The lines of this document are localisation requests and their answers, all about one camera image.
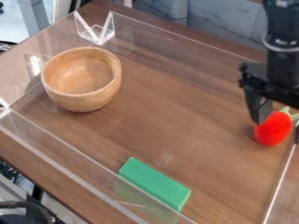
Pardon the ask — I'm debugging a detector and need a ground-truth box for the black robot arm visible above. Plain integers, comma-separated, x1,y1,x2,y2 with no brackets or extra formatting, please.
239,0,299,124

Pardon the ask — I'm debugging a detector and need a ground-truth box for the green rectangular block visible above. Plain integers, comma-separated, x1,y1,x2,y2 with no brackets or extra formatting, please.
119,157,192,212

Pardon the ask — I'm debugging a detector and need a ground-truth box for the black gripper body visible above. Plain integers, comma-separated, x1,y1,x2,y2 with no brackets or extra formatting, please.
239,51,299,109

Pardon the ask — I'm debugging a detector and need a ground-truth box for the black cable lower left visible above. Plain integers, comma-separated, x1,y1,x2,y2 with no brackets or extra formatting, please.
0,200,56,224

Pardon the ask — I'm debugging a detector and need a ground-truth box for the red fruit with green leaf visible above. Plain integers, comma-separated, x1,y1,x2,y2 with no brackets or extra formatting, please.
255,107,299,146

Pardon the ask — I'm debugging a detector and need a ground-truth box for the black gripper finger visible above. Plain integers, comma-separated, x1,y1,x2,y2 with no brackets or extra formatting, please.
244,87,274,125

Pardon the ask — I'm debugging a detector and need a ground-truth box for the wooden bowl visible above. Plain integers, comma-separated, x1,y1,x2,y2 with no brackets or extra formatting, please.
41,47,122,112

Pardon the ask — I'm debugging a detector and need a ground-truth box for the black clamp under table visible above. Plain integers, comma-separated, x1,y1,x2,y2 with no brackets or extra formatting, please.
25,185,65,224

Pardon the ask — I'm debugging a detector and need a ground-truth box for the clear acrylic corner bracket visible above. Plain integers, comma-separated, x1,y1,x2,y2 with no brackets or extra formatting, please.
73,10,115,46

